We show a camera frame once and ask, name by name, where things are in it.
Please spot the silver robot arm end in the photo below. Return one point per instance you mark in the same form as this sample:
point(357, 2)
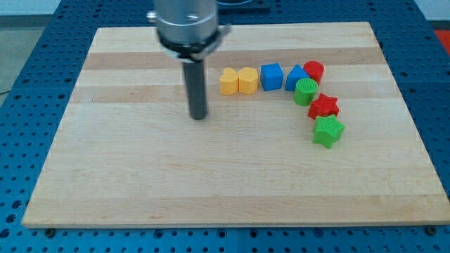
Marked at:
point(188, 30)

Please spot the yellow heart block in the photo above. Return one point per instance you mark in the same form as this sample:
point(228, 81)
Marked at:
point(228, 82)

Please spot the yellow pentagon block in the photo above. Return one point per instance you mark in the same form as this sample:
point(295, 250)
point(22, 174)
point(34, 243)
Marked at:
point(248, 80)

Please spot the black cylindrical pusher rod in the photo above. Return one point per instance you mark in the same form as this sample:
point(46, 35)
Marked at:
point(194, 77)

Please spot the blue cube block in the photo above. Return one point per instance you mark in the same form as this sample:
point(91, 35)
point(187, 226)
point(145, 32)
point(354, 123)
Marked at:
point(271, 77)

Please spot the wooden board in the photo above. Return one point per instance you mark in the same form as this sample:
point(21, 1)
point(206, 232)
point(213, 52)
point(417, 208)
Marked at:
point(127, 154)

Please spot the green cylinder block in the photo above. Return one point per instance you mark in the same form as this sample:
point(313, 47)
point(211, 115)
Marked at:
point(305, 91)

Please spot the blue triangle block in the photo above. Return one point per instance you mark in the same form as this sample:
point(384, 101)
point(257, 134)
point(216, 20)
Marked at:
point(294, 76)

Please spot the green star block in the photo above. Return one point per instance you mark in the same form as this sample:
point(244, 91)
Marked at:
point(327, 130)

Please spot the red star block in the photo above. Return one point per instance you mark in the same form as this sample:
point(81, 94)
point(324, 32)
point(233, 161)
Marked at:
point(323, 106)

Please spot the red cylinder block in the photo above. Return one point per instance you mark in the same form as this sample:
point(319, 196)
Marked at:
point(315, 70)

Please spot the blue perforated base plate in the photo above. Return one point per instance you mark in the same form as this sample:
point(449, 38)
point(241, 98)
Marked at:
point(33, 108)

